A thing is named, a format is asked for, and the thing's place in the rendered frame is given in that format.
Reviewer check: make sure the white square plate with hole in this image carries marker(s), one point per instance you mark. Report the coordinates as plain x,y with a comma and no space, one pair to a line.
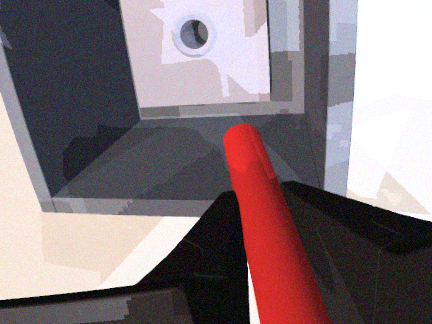
173,66

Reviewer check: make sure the red peg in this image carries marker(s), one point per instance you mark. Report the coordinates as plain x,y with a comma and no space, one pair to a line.
282,280

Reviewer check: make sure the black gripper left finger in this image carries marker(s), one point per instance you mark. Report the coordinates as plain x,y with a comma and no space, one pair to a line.
203,280

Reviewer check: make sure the grey open box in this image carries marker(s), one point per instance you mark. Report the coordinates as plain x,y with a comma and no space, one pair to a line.
67,85

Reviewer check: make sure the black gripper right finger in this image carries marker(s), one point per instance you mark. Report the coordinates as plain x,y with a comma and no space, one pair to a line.
372,266

